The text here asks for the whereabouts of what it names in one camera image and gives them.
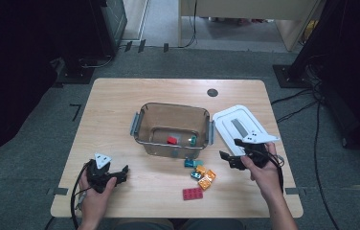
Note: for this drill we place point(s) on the black cabinet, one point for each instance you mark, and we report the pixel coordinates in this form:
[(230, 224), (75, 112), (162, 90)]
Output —
[(108, 22)]

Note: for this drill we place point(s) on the black floor tape corner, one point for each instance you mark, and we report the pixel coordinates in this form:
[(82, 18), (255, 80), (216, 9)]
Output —
[(77, 110)]

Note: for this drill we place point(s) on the yellow object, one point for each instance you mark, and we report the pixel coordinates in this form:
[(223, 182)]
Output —
[(310, 30)]

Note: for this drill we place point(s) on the small orange toy brick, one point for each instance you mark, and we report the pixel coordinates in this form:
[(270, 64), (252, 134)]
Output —
[(211, 174), (201, 170)]

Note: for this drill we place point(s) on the white plastic box lid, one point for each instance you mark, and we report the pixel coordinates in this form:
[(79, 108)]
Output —
[(229, 123)]

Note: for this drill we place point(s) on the green toy brick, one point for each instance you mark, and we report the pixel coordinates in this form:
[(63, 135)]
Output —
[(193, 141)]

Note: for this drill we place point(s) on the grey round table grommet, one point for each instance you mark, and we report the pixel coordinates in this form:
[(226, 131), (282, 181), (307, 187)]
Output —
[(212, 92)]

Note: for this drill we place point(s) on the person's lap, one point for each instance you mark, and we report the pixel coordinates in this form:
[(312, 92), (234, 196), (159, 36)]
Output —
[(181, 225)]

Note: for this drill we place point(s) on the person's left hand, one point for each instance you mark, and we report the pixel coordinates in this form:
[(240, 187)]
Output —
[(93, 204)]

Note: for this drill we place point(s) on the small teal toy brick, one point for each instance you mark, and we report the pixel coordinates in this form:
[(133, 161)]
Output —
[(196, 175)]

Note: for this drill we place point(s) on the beige wooden desk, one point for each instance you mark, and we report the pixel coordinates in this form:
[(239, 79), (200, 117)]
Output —
[(251, 8)]

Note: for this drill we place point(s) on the person's right hand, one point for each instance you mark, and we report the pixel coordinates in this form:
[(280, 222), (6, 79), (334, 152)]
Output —
[(267, 179)]

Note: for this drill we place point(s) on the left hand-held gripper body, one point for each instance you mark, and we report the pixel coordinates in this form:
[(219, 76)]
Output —
[(100, 174)]

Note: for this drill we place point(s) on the clear plastic storage box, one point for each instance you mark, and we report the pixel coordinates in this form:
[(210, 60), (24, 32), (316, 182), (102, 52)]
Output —
[(171, 119)]

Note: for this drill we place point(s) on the black stand base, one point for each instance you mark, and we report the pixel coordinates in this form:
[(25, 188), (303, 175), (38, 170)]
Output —
[(72, 75), (288, 78)]

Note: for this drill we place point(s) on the long teal toy brick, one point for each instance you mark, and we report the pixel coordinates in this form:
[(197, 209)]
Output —
[(190, 163)]

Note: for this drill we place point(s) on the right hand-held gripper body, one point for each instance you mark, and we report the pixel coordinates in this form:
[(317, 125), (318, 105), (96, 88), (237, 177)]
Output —
[(256, 151)]

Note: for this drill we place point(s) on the grey tape strip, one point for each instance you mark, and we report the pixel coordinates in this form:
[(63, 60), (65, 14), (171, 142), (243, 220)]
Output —
[(58, 191), (294, 191)]

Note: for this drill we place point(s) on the small red toy brick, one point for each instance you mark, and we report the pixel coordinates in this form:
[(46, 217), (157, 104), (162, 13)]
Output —
[(172, 140)]

